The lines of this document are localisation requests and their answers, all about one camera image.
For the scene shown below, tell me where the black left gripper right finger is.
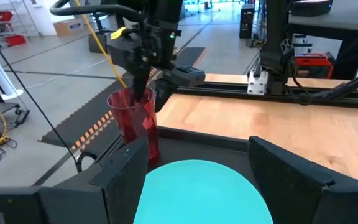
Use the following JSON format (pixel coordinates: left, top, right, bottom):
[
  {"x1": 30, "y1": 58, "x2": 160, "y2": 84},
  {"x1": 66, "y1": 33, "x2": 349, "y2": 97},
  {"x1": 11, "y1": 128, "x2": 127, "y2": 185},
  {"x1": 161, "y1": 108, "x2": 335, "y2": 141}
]
[{"x1": 248, "y1": 135, "x2": 358, "y2": 224}]

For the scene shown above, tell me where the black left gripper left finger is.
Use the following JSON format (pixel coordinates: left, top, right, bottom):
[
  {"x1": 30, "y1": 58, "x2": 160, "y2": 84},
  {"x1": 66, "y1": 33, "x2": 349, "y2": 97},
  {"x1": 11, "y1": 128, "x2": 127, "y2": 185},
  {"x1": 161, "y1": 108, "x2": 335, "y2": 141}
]
[{"x1": 0, "y1": 136, "x2": 150, "y2": 224}]

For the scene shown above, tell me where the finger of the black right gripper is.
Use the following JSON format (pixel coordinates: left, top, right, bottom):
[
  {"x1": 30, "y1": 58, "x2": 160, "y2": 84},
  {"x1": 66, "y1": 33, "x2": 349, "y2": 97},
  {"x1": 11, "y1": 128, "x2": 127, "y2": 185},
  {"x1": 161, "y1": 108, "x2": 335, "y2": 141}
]
[
  {"x1": 132, "y1": 64, "x2": 152, "y2": 102},
  {"x1": 154, "y1": 65, "x2": 206, "y2": 113}
]

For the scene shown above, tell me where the red plastic cup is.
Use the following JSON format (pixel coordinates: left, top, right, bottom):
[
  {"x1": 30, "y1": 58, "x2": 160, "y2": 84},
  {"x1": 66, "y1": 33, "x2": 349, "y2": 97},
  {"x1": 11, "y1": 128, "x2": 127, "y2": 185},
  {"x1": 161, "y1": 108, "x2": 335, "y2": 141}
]
[{"x1": 106, "y1": 86, "x2": 161, "y2": 166}]

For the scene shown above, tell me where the turquoise round plate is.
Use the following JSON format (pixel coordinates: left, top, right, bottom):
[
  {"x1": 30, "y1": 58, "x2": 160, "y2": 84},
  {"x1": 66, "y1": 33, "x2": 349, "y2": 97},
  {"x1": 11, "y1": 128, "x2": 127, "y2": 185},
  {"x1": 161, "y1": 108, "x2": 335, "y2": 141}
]
[{"x1": 133, "y1": 159, "x2": 273, "y2": 224}]

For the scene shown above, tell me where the cardboard box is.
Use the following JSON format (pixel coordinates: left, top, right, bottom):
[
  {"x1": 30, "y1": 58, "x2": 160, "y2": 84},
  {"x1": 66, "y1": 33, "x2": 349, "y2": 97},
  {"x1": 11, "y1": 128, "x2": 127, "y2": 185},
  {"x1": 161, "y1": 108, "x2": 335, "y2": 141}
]
[{"x1": 53, "y1": 17, "x2": 85, "y2": 36}]

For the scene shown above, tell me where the black orange-striped floor mat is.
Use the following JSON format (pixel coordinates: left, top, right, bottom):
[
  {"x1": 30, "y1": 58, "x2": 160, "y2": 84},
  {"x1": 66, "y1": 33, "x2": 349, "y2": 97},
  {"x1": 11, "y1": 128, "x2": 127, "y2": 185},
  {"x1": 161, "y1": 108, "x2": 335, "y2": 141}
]
[{"x1": 37, "y1": 46, "x2": 208, "y2": 153}]

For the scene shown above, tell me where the black computer tower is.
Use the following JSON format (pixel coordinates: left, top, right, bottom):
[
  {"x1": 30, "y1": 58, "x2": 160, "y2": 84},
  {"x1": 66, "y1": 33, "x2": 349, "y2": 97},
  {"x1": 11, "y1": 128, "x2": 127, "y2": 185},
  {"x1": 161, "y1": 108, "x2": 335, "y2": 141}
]
[{"x1": 239, "y1": 3, "x2": 256, "y2": 40}]

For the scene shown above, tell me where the black power strip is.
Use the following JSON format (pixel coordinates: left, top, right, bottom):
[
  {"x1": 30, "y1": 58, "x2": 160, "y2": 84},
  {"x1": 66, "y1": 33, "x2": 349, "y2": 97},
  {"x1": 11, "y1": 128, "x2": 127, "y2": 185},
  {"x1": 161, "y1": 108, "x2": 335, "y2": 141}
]
[{"x1": 14, "y1": 106, "x2": 31, "y2": 127}]

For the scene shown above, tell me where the red plastic bin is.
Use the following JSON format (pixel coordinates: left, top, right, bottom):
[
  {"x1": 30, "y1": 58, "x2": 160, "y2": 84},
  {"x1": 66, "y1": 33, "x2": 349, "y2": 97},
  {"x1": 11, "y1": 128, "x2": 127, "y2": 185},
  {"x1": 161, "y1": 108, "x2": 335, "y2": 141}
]
[
  {"x1": 4, "y1": 34, "x2": 27, "y2": 48},
  {"x1": 0, "y1": 10, "x2": 14, "y2": 23}
]

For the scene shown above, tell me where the red toolbox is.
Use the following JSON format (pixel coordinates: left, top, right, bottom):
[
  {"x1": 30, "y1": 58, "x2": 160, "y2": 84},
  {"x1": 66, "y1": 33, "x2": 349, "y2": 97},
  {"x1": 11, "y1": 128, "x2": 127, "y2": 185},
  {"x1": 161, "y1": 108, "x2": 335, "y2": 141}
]
[{"x1": 293, "y1": 52, "x2": 336, "y2": 80}]

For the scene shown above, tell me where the grey office desk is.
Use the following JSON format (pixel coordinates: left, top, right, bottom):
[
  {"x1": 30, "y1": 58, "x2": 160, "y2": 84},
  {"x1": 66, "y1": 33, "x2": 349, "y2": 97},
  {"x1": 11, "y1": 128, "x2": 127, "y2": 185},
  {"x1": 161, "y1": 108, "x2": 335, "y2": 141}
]
[{"x1": 287, "y1": 0, "x2": 358, "y2": 78}]

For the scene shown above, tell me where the yellow cable tag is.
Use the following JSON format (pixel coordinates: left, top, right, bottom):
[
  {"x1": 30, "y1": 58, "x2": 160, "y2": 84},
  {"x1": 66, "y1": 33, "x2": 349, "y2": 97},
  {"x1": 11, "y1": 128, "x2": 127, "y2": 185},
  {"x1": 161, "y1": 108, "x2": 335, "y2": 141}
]
[{"x1": 110, "y1": 26, "x2": 127, "y2": 40}]

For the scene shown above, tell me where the long yellow floor cable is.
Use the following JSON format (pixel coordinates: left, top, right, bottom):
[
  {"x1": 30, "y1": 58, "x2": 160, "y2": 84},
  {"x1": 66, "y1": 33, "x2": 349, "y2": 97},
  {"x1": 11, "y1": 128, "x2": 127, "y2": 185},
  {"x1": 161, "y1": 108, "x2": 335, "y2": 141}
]
[{"x1": 73, "y1": 0, "x2": 127, "y2": 88}]

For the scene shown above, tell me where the black looped floor cable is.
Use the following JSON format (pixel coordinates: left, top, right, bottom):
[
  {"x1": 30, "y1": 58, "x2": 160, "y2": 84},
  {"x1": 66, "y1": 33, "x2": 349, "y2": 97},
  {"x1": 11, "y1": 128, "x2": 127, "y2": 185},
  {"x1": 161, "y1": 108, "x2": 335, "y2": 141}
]
[{"x1": 0, "y1": 30, "x2": 98, "y2": 174}]

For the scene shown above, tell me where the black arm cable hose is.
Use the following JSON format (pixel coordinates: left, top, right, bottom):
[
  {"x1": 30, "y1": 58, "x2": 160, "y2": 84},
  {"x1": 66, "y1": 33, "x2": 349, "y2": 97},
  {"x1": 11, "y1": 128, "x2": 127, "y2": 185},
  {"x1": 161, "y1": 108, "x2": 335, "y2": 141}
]
[{"x1": 49, "y1": 0, "x2": 144, "y2": 22}]

